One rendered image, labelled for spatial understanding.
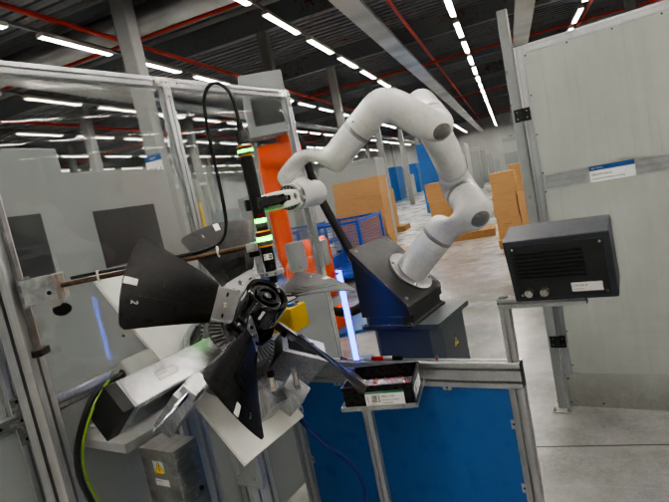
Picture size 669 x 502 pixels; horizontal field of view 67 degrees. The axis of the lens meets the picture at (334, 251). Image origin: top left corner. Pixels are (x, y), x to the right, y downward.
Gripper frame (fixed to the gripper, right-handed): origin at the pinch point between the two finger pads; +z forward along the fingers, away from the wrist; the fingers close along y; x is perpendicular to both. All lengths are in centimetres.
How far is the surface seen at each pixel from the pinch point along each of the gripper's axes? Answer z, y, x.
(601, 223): -33, -82, -22
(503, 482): -36, -44, -100
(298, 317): -35, 21, -43
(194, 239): 3.5, 23.5, -6.7
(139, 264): 33.2, 11.3, -8.8
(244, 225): -8.1, 13.3, -5.7
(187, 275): 24.2, 6.3, -14.2
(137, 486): 12, 70, -89
